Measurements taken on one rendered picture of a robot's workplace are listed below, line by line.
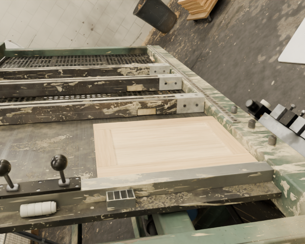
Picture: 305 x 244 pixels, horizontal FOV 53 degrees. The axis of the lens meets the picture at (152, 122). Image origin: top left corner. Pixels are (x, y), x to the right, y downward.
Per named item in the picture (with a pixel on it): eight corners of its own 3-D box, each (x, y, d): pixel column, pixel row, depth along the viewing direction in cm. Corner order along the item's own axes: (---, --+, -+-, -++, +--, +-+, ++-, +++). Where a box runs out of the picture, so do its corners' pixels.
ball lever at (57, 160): (72, 191, 77) (67, 165, 67) (56, 192, 77) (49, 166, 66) (72, 177, 79) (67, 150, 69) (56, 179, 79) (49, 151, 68)
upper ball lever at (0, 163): (22, 196, 75) (7, 170, 64) (5, 198, 74) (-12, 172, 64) (22, 182, 77) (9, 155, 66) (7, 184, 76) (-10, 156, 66)
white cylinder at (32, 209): (21, 220, 72) (56, 216, 73) (19, 210, 71) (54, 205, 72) (22, 212, 74) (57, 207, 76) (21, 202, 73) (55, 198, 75)
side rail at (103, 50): (146, 60, 258) (147, 47, 253) (6, 64, 236) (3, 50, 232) (145, 58, 265) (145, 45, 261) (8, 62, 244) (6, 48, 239)
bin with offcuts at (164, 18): (184, 10, 526) (154, -14, 500) (167, 37, 528) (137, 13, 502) (172, 13, 573) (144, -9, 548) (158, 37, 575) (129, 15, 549)
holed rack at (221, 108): (240, 122, 114) (240, 121, 114) (233, 123, 113) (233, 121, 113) (150, 45, 261) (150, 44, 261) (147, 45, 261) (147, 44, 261)
